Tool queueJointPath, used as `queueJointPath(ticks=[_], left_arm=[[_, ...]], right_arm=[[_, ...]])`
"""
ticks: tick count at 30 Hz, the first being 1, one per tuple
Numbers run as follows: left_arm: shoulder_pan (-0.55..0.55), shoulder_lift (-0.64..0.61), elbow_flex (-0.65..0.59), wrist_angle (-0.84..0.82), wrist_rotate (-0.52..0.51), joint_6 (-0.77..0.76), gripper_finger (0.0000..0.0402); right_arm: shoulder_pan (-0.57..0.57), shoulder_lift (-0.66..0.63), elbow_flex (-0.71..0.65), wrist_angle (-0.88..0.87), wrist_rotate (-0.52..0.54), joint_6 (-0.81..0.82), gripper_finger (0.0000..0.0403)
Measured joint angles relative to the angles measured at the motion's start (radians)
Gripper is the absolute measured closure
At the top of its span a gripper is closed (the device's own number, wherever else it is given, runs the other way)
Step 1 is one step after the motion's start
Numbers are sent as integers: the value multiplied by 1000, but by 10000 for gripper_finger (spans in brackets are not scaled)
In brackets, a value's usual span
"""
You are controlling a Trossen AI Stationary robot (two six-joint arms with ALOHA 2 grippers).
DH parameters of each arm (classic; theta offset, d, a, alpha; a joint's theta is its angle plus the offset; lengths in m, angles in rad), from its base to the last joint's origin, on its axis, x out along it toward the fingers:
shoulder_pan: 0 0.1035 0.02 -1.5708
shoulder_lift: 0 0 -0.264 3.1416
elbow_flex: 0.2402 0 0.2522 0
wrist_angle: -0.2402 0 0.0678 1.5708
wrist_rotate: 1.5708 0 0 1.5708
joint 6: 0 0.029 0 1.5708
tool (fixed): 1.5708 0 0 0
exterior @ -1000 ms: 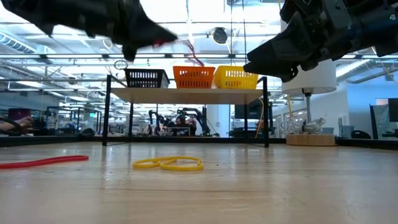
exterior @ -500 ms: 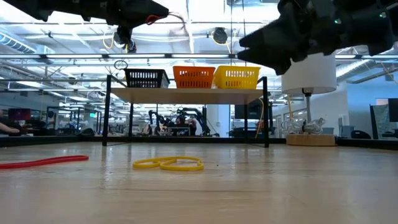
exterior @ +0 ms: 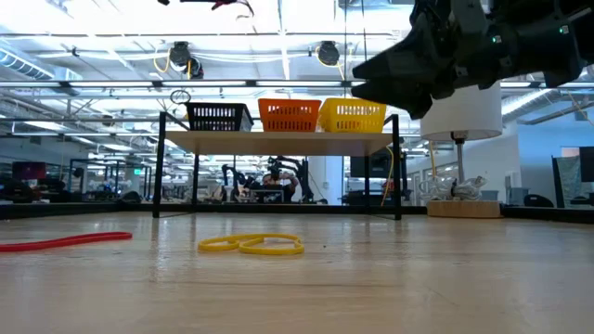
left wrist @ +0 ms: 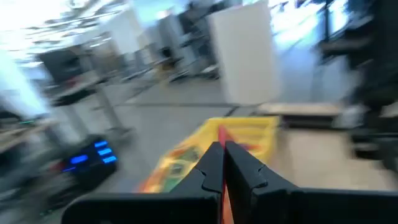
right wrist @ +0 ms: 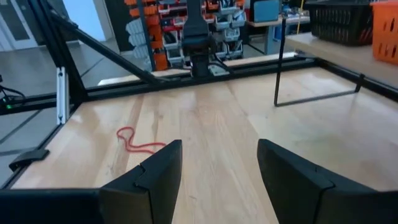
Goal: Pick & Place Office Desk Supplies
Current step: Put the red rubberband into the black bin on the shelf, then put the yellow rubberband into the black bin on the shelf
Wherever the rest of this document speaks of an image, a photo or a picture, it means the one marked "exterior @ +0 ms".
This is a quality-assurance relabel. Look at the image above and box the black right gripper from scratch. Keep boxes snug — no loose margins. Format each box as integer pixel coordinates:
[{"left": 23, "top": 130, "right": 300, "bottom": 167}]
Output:
[{"left": 351, "top": 0, "right": 516, "bottom": 121}]

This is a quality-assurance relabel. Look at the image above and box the yellow rubber band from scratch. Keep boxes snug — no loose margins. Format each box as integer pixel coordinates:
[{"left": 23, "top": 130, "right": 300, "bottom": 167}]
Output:
[{"left": 198, "top": 233, "right": 306, "bottom": 256}]

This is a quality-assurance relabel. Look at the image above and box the yellow plastic basket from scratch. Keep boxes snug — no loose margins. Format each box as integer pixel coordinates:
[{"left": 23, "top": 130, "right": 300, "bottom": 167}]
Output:
[{"left": 317, "top": 96, "right": 388, "bottom": 134}]

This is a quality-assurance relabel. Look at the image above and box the white shade table lamp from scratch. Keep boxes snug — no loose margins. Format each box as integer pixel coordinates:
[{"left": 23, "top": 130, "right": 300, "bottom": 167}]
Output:
[{"left": 419, "top": 81, "right": 504, "bottom": 219}]

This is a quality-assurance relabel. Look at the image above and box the background monitor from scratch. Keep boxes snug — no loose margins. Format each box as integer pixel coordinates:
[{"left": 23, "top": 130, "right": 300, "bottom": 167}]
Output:
[
  {"left": 350, "top": 152, "right": 394, "bottom": 178},
  {"left": 11, "top": 161, "right": 46, "bottom": 181}
]

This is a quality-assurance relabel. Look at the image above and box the black plastic basket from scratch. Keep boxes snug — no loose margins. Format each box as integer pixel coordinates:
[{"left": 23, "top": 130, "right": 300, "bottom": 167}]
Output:
[{"left": 185, "top": 102, "right": 255, "bottom": 133}]

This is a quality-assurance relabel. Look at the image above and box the orange plastic basket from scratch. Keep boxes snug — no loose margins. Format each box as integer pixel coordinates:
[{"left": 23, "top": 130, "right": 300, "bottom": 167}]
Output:
[{"left": 257, "top": 97, "right": 323, "bottom": 133}]

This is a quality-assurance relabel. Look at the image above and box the wooden shelf with black legs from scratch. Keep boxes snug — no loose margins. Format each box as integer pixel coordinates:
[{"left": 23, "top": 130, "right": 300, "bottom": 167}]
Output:
[{"left": 151, "top": 110, "right": 403, "bottom": 222}]

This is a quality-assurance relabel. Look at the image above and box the grey bin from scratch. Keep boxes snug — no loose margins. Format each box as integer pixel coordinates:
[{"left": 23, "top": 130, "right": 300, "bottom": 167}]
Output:
[{"left": 507, "top": 186, "right": 530, "bottom": 208}]

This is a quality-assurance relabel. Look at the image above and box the person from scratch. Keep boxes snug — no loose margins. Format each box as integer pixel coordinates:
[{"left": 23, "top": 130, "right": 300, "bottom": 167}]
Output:
[{"left": 259, "top": 170, "right": 301, "bottom": 204}]

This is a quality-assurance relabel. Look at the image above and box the black ceiling cable reel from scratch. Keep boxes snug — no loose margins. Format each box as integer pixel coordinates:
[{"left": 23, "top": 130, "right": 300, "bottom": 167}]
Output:
[
  {"left": 167, "top": 40, "right": 205, "bottom": 80},
  {"left": 316, "top": 40, "right": 342, "bottom": 68}
]

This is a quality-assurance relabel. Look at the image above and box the yellow cable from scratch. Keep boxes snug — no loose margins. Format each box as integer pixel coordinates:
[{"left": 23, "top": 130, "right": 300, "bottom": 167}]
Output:
[{"left": 379, "top": 144, "right": 395, "bottom": 207}]

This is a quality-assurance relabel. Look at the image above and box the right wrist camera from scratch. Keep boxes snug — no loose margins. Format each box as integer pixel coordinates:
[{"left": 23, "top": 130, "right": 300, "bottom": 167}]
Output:
[{"left": 448, "top": 0, "right": 489, "bottom": 34}]

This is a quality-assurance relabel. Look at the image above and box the background black frame cage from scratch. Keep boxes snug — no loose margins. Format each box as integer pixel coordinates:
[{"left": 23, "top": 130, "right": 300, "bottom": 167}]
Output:
[{"left": 68, "top": 159, "right": 152, "bottom": 201}]

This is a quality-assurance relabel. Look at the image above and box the black aluminium table frame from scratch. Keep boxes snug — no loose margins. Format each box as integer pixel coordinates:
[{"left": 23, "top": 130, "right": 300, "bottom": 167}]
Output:
[{"left": 0, "top": 201, "right": 594, "bottom": 225}]

